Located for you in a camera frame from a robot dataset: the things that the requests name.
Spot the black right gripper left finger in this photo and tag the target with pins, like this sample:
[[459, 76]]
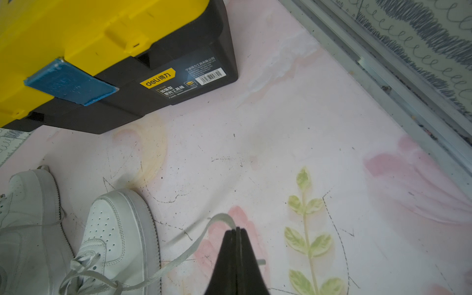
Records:
[[223, 280]]

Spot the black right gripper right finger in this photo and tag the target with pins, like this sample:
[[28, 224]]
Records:
[[249, 280]]

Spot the white sneaker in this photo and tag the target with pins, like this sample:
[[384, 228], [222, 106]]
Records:
[[35, 253], [120, 252]]

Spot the pink floral table mat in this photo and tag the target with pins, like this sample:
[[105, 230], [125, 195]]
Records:
[[326, 183]]

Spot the yellow black plastic toolbox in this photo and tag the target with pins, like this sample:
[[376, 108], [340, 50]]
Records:
[[93, 66]]

